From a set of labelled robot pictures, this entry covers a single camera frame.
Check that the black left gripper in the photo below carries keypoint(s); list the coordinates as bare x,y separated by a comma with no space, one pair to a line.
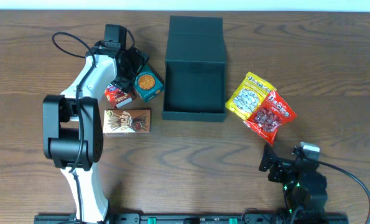
139,58

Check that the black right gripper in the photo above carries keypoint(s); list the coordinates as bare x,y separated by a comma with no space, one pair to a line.
270,158

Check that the teal Chunkies cookie box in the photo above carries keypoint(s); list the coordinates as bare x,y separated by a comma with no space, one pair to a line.
148,83

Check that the red Hacks candy bag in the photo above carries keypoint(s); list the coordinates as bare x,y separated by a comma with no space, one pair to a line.
273,112

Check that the red Hello Panda box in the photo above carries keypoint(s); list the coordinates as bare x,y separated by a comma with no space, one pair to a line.
117,98

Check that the brown Pocky box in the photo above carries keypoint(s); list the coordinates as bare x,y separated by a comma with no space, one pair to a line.
126,121

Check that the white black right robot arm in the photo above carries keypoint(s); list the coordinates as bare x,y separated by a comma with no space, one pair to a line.
303,186

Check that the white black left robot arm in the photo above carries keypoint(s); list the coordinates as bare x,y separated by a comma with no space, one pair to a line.
72,130

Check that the yellow Hacks candy bag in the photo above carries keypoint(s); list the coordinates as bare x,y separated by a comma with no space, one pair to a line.
249,95

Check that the dark green open box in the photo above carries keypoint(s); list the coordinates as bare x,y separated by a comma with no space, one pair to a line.
195,70

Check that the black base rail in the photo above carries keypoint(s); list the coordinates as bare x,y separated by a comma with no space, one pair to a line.
134,218

